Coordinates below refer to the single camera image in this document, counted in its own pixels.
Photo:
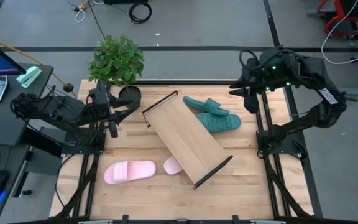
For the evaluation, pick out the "green potted plant black pot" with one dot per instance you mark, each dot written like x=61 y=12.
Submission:
x=117 y=60

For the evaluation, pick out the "red and black cart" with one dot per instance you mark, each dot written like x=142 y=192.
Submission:
x=343 y=9

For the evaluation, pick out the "yellow pole with black knob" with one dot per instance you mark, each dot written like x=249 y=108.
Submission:
x=26 y=56

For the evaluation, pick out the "black aluminium table frame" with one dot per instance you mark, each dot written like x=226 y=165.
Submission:
x=270 y=186

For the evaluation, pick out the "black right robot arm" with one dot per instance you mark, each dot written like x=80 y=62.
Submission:
x=322 y=77

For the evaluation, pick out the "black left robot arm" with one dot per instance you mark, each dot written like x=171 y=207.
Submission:
x=57 y=110

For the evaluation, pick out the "pink rubber slide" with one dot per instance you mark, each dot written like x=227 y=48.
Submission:
x=129 y=171
x=172 y=165

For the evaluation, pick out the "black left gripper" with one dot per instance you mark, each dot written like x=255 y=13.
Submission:
x=99 y=102

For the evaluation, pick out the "yellow power plug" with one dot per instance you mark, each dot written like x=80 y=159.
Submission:
x=82 y=6

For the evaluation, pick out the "green rubber slide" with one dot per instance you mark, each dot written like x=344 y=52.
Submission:
x=207 y=105
x=219 y=122

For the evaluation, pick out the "mint green stapler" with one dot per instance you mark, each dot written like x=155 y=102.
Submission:
x=29 y=76

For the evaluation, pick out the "black desk leg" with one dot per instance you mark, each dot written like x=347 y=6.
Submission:
x=22 y=172

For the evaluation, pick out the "dark grey keyboard desk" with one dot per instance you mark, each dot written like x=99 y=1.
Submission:
x=2 y=211

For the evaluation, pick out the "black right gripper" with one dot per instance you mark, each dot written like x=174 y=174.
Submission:
x=256 y=77

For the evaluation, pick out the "wooden shelf with black legs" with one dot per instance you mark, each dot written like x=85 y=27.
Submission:
x=185 y=137

